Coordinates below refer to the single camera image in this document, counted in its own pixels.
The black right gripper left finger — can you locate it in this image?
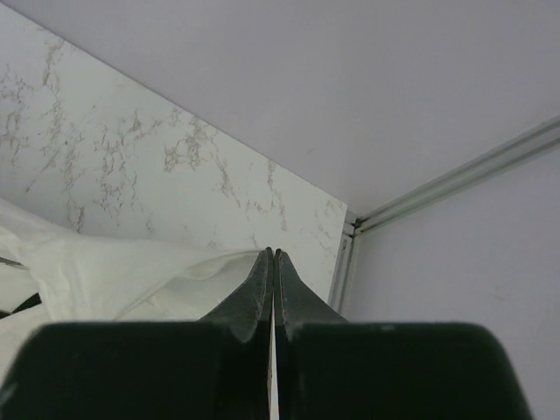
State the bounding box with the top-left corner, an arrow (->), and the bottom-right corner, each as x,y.
199,248 -> 274,419

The right aluminium frame post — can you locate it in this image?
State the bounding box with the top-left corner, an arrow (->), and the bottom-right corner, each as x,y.
353,117 -> 559,236

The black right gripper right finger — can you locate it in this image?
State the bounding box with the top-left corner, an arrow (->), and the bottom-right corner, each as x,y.
273,249 -> 347,419

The white t shirt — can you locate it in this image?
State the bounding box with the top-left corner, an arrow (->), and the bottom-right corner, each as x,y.
1,202 -> 261,419

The right aluminium table rail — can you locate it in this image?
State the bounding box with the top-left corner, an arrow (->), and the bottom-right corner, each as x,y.
327,211 -> 357,313

